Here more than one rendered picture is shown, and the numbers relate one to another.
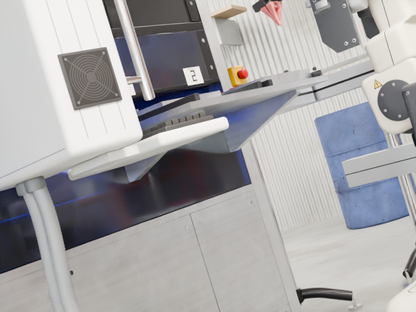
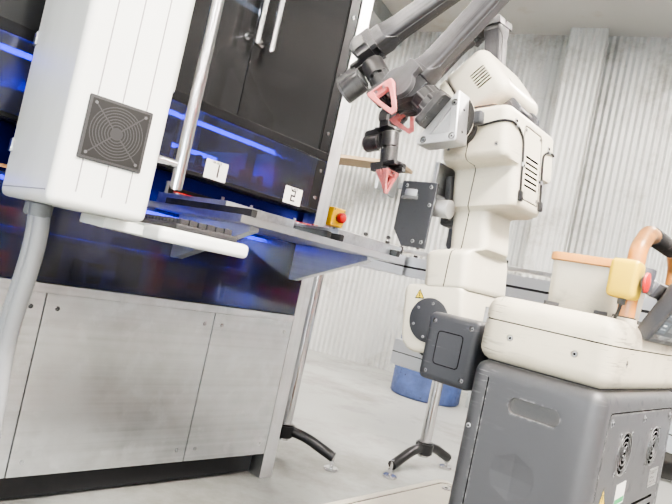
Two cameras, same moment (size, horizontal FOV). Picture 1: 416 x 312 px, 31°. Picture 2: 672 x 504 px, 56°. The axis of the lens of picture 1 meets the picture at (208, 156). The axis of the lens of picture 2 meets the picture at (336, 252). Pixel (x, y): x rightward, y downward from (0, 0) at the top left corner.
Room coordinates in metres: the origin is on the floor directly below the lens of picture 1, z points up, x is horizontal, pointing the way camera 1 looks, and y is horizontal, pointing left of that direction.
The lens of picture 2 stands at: (0.41, -0.29, 0.79)
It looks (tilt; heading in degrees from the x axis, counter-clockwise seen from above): 2 degrees up; 2
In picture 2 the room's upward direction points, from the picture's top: 12 degrees clockwise
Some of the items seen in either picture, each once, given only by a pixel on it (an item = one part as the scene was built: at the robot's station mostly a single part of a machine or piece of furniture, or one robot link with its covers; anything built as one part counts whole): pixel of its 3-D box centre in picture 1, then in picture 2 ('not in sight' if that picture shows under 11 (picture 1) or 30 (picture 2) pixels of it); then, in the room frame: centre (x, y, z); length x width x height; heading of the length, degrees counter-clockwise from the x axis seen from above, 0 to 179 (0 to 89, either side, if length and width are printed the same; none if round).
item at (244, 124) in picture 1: (264, 121); (328, 269); (2.57, -0.21, 0.80); 0.34 x 0.03 x 0.13; 49
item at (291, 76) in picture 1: (248, 93); (326, 236); (2.48, -0.19, 0.90); 0.34 x 0.26 x 0.04; 49
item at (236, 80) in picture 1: (233, 77); (332, 216); (2.82, -0.18, 1.00); 0.08 x 0.07 x 0.07; 49
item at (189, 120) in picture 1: (143, 138); (172, 224); (1.85, 0.14, 0.82); 0.40 x 0.14 x 0.02; 38
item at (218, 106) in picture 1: (208, 111); (278, 233); (2.38, -0.04, 0.87); 0.70 x 0.48 x 0.02; 139
